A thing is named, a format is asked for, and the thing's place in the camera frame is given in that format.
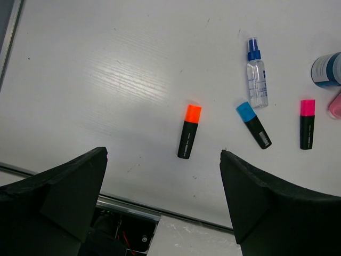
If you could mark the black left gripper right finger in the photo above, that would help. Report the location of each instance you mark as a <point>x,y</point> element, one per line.
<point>271,216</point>

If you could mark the blue splash-label round jar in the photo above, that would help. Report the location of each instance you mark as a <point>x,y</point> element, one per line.
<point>325,71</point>

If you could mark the orange cap black highlighter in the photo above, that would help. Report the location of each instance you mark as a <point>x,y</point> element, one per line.
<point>189,130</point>

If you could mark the clear blue-cap spray bottle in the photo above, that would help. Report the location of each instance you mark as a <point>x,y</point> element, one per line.
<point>256,75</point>

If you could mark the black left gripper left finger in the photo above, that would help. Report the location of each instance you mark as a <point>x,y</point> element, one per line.
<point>50,213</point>

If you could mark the aluminium table edge rail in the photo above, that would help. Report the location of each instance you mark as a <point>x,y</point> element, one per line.
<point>120,75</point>

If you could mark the pink cap crayon tube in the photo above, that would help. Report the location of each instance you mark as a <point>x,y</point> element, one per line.
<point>334,108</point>

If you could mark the blue cap black highlighter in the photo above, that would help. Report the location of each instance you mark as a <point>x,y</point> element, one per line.
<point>254,125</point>

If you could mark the pink cap black highlighter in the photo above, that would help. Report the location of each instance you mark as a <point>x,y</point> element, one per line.
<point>307,119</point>

